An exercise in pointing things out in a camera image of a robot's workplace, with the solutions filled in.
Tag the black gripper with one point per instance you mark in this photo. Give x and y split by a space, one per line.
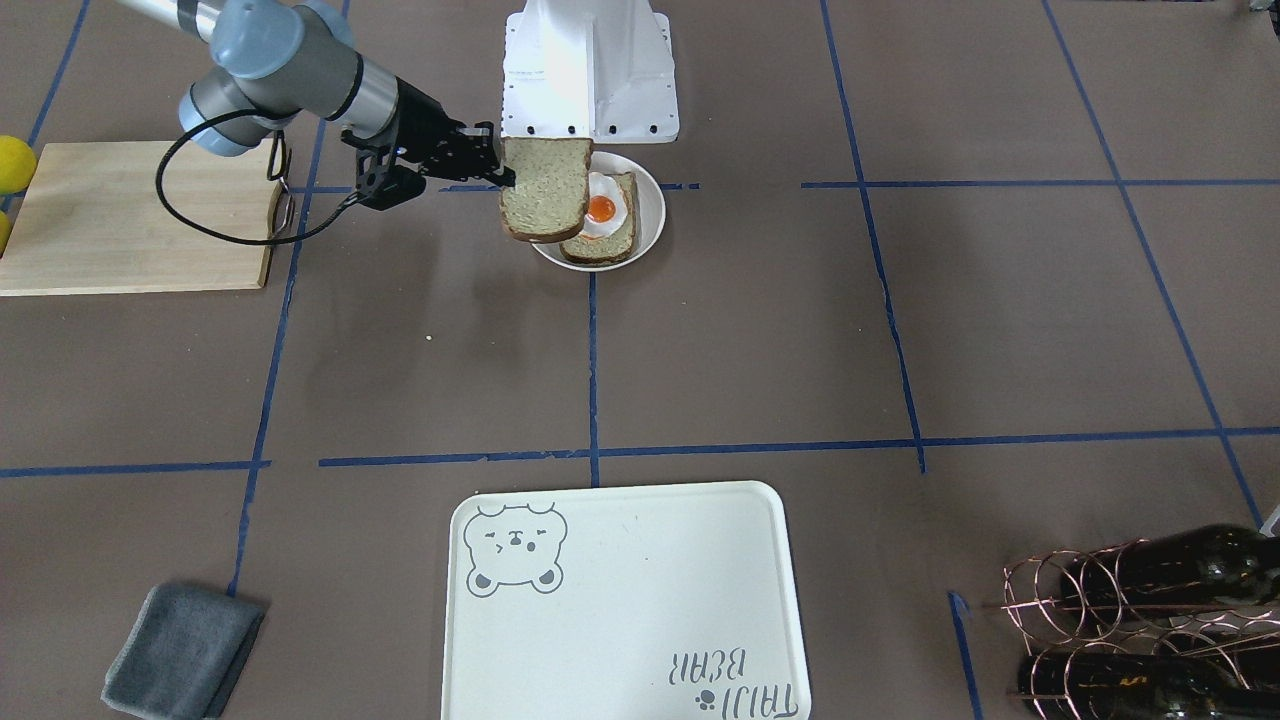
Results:
421 119

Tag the brown bread slice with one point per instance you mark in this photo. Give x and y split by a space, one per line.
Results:
548 201

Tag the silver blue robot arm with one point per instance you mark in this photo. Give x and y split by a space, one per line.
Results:
272 61

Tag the cream bear serving tray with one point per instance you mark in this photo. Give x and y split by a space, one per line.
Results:
642 602

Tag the fried egg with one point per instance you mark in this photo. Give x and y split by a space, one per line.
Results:
608 205

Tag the bread slice on plate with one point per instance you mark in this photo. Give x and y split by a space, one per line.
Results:
608 249

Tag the white round plate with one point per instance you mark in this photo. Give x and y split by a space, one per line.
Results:
651 215

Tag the wooden cutting board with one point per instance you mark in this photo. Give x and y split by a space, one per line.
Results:
91 222

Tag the yellow lemon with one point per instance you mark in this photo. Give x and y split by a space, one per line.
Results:
5 231
18 163

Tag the folded grey cloth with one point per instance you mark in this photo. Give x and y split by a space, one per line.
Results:
184 656

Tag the dark green wine bottle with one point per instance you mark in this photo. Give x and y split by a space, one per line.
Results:
1217 565

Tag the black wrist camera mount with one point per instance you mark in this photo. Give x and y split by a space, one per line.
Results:
381 182

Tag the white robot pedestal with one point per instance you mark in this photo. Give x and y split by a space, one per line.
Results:
603 70

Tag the copper wire bottle rack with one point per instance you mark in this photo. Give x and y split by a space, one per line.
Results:
1032 604

